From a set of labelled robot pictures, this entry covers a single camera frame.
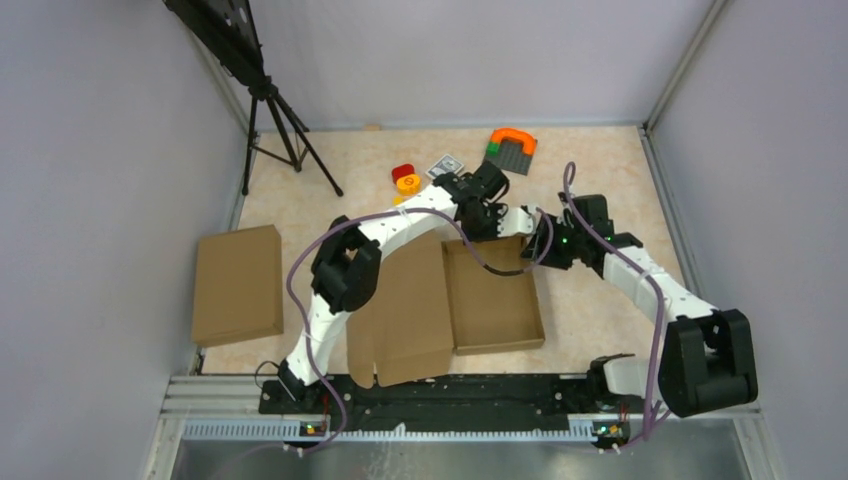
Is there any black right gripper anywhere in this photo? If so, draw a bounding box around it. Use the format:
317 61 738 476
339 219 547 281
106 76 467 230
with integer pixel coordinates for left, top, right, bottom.
520 214 586 271

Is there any large cardboard box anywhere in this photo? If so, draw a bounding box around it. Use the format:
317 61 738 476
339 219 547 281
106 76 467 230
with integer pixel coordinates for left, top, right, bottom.
346 232 546 389

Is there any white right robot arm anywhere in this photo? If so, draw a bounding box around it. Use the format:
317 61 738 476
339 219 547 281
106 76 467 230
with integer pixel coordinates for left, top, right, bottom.
522 193 759 418

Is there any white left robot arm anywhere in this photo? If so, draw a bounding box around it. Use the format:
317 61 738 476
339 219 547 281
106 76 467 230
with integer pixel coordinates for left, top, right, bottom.
277 161 509 414

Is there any blue playing card box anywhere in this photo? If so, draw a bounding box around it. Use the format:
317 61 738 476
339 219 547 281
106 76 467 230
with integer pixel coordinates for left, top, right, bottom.
426 154 465 180

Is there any small folded cardboard box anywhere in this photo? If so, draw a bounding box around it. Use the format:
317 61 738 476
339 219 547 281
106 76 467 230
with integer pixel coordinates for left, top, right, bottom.
191 225 284 348

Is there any yellow oval toy block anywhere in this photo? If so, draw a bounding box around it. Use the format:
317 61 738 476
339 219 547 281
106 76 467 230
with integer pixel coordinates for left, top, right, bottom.
395 174 422 197

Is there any red oval plastic block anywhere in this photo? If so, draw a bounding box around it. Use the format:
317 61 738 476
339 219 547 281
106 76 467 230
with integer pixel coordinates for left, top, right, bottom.
391 163 416 183

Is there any orange arch toy block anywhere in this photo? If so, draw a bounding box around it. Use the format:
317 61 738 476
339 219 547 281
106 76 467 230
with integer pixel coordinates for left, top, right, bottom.
488 127 537 156

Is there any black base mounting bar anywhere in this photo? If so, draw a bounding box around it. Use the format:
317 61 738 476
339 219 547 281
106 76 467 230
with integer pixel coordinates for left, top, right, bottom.
258 374 643 433

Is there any black tripod stand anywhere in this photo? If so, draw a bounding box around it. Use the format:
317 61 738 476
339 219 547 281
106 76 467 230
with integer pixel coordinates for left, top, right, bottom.
165 0 344 197

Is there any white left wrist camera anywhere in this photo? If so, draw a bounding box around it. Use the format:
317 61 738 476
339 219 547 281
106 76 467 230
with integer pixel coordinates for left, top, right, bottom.
498 207 538 238

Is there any grey lego base plate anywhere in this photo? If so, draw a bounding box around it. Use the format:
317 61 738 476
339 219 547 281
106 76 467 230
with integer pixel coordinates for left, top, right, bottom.
484 140 533 176

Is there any aluminium front rail frame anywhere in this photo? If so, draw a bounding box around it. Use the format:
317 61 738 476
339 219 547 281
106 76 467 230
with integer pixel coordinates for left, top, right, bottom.
144 374 785 479

